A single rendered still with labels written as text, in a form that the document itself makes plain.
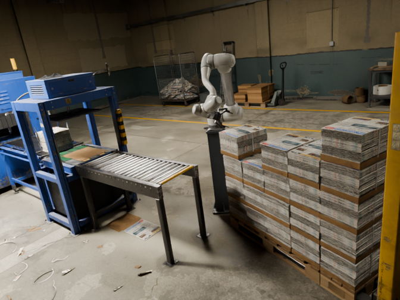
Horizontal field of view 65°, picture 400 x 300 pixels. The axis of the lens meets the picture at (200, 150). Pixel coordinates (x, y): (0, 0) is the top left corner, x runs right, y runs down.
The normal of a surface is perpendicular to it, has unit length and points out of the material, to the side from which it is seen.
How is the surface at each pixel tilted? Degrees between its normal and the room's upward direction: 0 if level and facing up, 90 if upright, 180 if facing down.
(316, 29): 90
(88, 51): 90
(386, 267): 90
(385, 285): 90
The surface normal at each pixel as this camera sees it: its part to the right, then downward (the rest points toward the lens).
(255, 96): -0.65, 0.32
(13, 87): 0.77, 0.11
